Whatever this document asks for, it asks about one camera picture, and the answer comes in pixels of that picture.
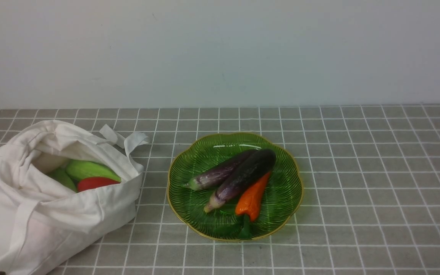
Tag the light green gourd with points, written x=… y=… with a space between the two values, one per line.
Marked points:
x=80 y=169

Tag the white cloth bag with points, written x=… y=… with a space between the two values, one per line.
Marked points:
x=42 y=222

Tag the green vegetable in bag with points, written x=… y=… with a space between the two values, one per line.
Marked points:
x=59 y=174

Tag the purple eggplant rear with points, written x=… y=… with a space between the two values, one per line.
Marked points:
x=216 y=175

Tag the dark purple eggplant front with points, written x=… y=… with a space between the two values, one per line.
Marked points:
x=259 y=163

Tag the orange pepper green stem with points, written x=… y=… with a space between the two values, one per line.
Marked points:
x=249 y=206

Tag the green glass leaf plate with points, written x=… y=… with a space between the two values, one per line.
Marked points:
x=282 y=196

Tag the red bell pepper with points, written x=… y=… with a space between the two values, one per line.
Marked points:
x=95 y=182

